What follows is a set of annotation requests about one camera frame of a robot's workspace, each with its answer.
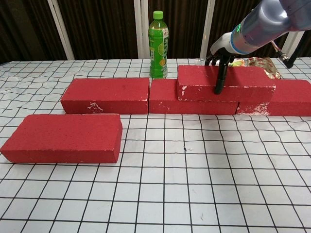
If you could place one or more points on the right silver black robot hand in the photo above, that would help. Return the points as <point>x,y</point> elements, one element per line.
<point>222,46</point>

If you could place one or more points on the green tea bottle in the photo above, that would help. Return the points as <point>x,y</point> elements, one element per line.
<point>158,48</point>

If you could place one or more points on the white screen frame post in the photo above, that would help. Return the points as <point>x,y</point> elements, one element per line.
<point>207,24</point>
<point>291,40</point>
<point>60,29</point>
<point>141,29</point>

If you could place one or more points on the white black checkered tablecloth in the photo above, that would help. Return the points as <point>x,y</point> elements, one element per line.
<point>170,189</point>

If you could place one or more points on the clear plastic bottle fruit label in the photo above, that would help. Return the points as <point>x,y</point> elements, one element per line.
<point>239,63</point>

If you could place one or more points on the red foam brick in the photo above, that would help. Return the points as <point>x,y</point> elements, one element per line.
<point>165,97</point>
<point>107,92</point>
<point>243,82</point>
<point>291,97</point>
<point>65,136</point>

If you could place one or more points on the gold foil snack packet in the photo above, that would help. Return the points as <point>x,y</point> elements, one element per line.
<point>269,68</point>

